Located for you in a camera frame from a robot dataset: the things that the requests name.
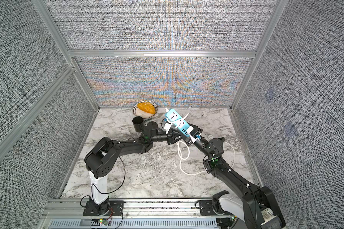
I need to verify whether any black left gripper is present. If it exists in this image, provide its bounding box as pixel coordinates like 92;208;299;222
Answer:
150;129;184;146

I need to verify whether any white power cord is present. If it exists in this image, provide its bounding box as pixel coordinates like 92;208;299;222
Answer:
164;107;236;176

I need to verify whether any teal power strip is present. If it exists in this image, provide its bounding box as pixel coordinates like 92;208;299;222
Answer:
165;108;190;137

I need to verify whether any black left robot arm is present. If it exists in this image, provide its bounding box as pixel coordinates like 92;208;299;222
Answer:
82;122;184;216

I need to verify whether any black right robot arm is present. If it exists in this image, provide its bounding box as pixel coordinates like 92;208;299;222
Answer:
182;136;286;229

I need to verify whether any orange food piece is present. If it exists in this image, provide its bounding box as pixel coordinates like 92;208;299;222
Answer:
137;102;156;114

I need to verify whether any black cup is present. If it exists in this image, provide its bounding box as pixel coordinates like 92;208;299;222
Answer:
132;116;144;133

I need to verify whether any patterned white bowl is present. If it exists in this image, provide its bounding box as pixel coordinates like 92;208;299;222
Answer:
132;101;158;119

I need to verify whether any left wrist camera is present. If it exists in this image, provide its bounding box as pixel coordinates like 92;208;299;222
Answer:
161;119;172;134

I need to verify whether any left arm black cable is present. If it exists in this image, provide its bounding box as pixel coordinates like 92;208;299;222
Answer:
79;156;127;229

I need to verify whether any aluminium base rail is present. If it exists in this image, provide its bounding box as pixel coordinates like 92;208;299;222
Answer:
37;198;245;229

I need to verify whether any aluminium enclosure frame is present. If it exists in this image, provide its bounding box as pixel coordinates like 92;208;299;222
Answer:
0;1;279;208

